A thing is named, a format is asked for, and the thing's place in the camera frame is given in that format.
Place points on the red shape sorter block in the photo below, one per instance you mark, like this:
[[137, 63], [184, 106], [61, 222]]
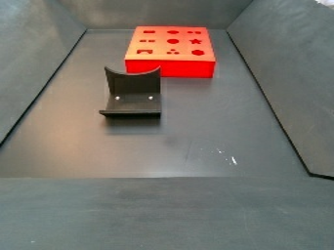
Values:
[[180, 49]]

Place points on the black curved holder stand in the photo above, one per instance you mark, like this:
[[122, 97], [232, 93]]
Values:
[[134, 93]]

